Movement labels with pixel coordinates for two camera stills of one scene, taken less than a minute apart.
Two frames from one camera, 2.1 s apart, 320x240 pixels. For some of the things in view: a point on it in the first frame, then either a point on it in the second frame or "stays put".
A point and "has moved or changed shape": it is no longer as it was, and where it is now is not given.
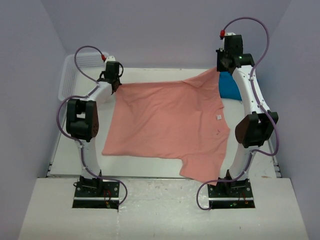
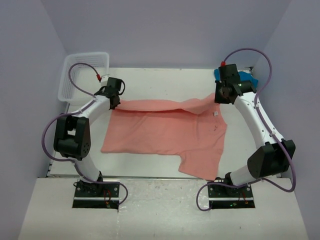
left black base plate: [106, 197] stays put
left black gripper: [117, 77] -> [119, 103]
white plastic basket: [80, 74] stays put
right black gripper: [220, 68] -> [218, 99]
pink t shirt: [184, 119] has moved or changed shape
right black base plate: [238, 195] stays put
